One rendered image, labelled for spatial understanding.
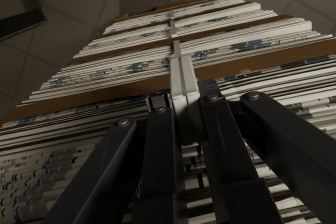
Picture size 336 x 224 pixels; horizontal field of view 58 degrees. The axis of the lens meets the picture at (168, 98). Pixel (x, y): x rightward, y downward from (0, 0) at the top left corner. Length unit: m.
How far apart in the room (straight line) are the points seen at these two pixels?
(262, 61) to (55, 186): 0.20
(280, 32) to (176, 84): 0.30
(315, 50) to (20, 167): 0.26
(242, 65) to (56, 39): 1.00
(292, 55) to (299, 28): 0.16
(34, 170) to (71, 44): 1.01
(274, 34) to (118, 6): 0.79
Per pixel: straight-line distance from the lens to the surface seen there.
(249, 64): 0.29
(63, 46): 1.22
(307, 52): 0.31
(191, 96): 0.15
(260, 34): 0.44
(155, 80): 0.30
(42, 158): 0.23
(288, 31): 0.45
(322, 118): 0.20
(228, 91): 0.24
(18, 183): 0.21
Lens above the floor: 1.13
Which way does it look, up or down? 67 degrees down
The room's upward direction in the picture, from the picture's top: 179 degrees clockwise
